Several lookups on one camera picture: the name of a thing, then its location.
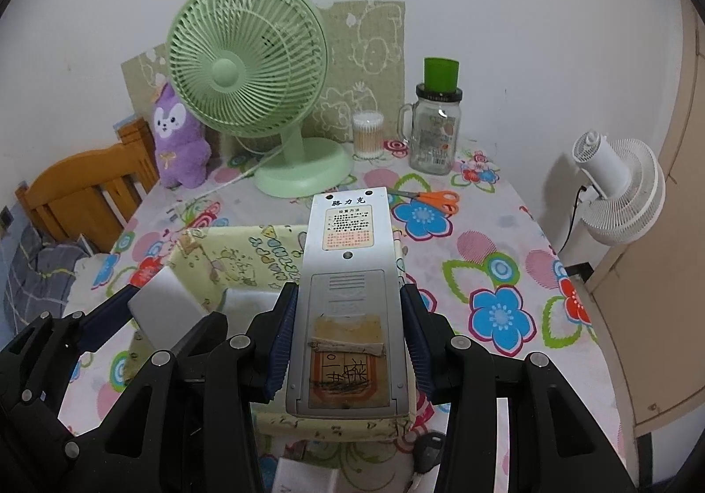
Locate glass jar mug black lid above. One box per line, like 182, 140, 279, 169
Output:
397, 84, 464, 175

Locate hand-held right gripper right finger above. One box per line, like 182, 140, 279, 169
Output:
399, 281, 626, 493

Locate white wall fan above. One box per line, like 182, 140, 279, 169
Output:
571, 128, 666, 246

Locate purple plush toy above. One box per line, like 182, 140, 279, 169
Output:
151, 82, 211, 189

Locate plain white box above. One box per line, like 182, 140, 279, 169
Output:
128, 264, 213, 348

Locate grey remote control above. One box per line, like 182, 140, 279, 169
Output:
285, 187, 415, 421

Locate beige printed cardboard sheet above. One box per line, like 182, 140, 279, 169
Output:
121, 2, 407, 153

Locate yellow printed fabric storage box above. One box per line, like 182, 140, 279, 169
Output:
165, 223, 436, 441

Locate cotton swab container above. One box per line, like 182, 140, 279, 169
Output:
352, 111, 385, 159

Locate black wall fan cable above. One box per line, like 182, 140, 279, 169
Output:
555, 185, 588, 258

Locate orange handled scissors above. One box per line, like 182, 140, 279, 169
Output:
387, 188, 460, 215

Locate white fan cable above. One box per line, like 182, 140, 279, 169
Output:
193, 148, 287, 202

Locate green desk fan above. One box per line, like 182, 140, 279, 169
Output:
167, 0, 353, 199

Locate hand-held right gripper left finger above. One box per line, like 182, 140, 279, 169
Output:
96, 281, 301, 493

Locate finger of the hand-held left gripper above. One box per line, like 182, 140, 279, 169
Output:
0, 271, 167, 493
175, 311, 230, 360

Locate grey plaid bedding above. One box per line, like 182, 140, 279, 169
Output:
0, 223, 92, 334

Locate black car key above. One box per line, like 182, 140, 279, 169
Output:
412, 431, 448, 493

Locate floral tablecloth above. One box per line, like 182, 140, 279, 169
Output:
58, 137, 629, 493

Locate green plastic cup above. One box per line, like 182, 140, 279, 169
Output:
423, 57, 462, 93

